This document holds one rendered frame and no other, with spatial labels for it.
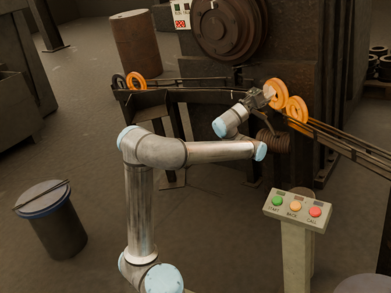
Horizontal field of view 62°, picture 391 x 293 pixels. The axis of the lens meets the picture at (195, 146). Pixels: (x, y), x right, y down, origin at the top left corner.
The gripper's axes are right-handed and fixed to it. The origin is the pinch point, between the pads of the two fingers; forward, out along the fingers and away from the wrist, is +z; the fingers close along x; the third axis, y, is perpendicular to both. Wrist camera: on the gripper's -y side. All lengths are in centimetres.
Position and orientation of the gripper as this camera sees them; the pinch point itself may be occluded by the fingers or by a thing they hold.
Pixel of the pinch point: (275, 90)
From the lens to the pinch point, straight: 170.4
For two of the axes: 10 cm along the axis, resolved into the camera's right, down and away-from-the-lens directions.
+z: 7.9, -5.9, 1.7
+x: -4.6, -3.8, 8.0
